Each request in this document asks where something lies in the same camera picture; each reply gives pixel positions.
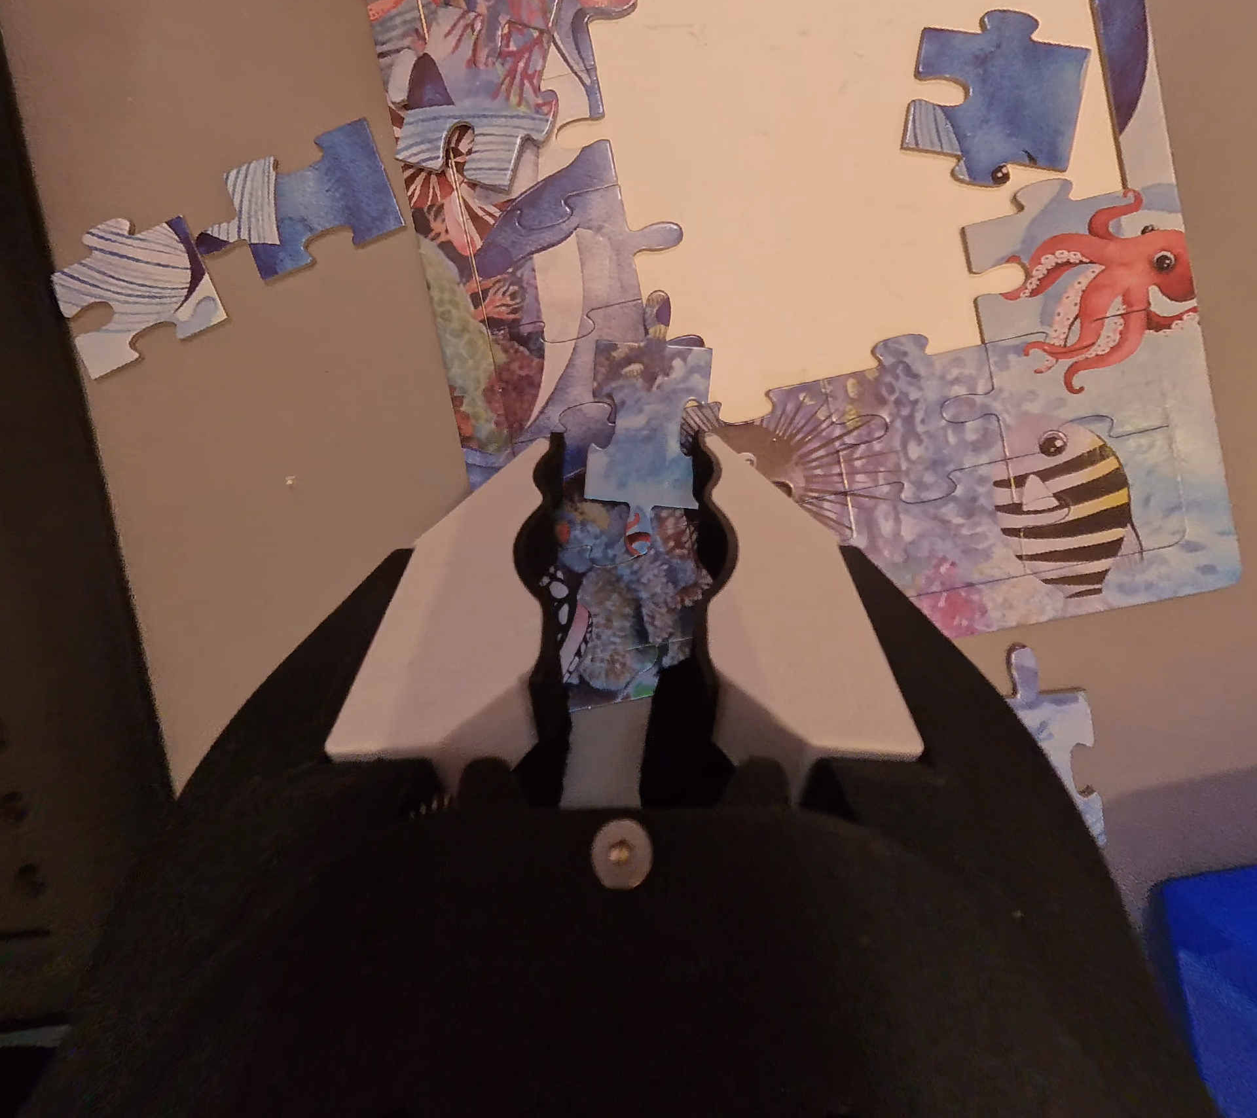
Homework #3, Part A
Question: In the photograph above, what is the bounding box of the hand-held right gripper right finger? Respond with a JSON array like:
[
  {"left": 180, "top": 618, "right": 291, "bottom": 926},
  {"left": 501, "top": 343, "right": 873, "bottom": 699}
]
[{"left": 692, "top": 429, "right": 930, "bottom": 798}]

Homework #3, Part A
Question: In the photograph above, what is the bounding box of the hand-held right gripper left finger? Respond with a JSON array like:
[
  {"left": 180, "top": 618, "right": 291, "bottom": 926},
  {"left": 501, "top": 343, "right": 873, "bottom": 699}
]
[{"left": 322, "top": 431, "right": 572, "bottom": 791}]

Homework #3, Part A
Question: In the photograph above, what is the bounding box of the pale blue white puzzle piece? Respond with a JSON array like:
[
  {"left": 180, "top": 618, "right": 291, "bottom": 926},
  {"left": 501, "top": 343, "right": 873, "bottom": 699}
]
[{"left": 1006, "top": 645, "right": 1107, "bottom": 848}]

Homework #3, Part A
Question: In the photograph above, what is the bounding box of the light blue puzzle piece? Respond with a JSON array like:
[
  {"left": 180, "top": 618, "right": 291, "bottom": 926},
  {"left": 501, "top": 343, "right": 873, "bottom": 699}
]
[{"left": 583, "top": 336, "right": 720, "bottom": 512}]

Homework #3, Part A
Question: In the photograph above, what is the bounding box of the sea animal jigsaw puzzle tray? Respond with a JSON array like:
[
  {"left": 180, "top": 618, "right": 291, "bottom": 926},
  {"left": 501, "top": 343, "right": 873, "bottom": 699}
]
[{"left": 335, "top": 0, "right": 1244, "bottom": 711}]

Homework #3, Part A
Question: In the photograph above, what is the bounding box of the dark blue puzzle piece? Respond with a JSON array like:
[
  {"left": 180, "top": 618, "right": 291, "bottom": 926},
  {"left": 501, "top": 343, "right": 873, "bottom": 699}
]
[{"left": 903, "top": 12, "right": 1093, "bottom": 187}]

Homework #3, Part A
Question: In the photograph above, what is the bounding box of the blue puzzle piece striped end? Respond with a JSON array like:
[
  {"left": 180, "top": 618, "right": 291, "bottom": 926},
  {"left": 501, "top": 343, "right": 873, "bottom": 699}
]
[{"left": 195, "top": 116, "right": 409, "bottom": 287}]

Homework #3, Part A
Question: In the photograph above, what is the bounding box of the pale blue striped puzzle piece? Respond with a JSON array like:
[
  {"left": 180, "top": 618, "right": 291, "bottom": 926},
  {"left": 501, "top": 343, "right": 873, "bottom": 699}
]
[{"left": 395, "top": 104, "right": 566, "bottom": 194}]

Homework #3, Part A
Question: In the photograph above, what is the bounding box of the large blue plastic bin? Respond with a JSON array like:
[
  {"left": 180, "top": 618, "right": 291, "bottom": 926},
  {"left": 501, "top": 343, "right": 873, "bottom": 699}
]
[{"left": 1146, "top": 867, "right": 1257, "bottom": 1118}]

